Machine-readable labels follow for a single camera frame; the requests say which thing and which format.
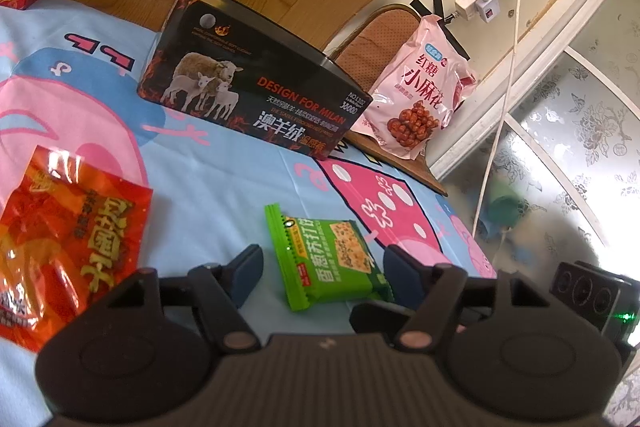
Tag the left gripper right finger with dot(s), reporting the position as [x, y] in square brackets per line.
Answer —
[433, 293]

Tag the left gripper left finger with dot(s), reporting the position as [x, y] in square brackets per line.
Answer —
[218, 293]

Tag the green cracker packet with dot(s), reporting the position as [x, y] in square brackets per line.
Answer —
[324, 261]

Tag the red orange snack bag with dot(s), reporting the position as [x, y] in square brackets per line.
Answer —
[70, 232]

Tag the pink snack bag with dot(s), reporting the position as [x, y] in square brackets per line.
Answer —
[417, 93]

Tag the black sheep print box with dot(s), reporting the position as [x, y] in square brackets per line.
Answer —
[223, 62]

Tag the peppa pig bed sheet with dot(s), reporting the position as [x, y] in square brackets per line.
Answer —
[69, 77]

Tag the brown chair cushion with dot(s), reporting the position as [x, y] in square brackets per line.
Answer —
[363, 55]

